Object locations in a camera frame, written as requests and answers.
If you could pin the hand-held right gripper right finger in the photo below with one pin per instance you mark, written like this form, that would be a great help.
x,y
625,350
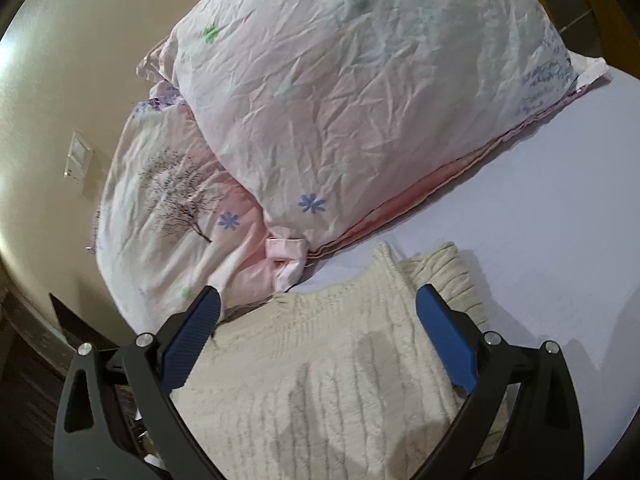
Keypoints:
x,y
447,340

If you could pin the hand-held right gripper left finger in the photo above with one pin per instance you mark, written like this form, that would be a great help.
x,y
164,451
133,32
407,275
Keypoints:
x,y
187,340

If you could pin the cream knit sweater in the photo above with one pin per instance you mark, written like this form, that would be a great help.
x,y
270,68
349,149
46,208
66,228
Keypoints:
x,y
330,375

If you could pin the pink tree print pillow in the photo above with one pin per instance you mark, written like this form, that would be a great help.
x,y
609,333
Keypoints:
x,y
165,225

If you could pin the white bed sheet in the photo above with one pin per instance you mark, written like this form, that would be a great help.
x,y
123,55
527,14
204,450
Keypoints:
x,y
540,240

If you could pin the pink floral pillow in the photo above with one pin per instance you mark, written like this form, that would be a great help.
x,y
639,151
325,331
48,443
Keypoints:
x,y
350,110

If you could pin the white wall switch plate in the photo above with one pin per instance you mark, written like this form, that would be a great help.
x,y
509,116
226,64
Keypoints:
x,y
77,157

